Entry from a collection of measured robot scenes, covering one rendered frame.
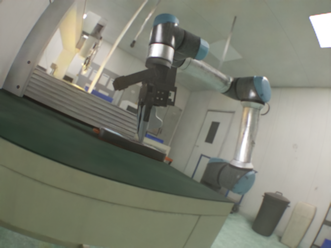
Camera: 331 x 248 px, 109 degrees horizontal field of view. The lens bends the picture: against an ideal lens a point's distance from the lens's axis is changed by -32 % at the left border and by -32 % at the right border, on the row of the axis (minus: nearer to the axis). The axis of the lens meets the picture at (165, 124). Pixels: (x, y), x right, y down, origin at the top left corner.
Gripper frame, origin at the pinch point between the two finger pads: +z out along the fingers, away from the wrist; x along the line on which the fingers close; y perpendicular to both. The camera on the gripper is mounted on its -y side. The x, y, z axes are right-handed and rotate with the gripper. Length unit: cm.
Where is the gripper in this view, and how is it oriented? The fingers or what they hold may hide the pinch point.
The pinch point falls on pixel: (140, 136)
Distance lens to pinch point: 46.5
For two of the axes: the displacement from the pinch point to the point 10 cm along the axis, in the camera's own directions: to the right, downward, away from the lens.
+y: 9.0, 1.3, 4.1
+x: -4.1, -0.7, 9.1
